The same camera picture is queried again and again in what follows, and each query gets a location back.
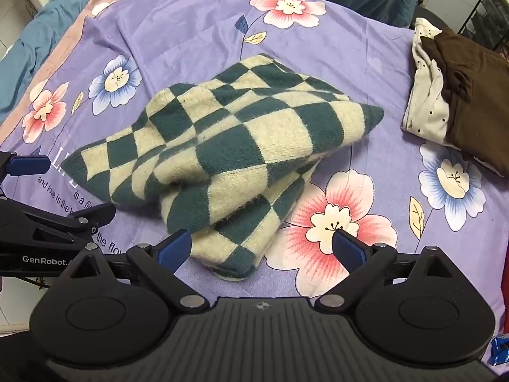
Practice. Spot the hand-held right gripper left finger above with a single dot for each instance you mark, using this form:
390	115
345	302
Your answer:
175	250

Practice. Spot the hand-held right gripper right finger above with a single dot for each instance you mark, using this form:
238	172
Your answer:
349	250

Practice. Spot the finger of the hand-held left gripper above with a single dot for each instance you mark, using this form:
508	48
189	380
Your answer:
30	165
85	219

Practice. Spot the green cream checkered sweater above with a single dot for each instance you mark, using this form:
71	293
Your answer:
246	135

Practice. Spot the teal bedsheet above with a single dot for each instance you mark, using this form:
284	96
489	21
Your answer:
47	20

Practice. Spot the white dotted garment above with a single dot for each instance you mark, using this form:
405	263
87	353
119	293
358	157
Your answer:
421	103

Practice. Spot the blue packet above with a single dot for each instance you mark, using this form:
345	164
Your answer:
502	351

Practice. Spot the brown garment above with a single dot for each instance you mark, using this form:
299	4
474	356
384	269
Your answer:
477	99

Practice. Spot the purple floral blanket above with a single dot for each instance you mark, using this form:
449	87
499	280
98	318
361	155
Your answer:
191	39

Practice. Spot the black round stool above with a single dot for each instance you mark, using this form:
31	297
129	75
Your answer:
431	15

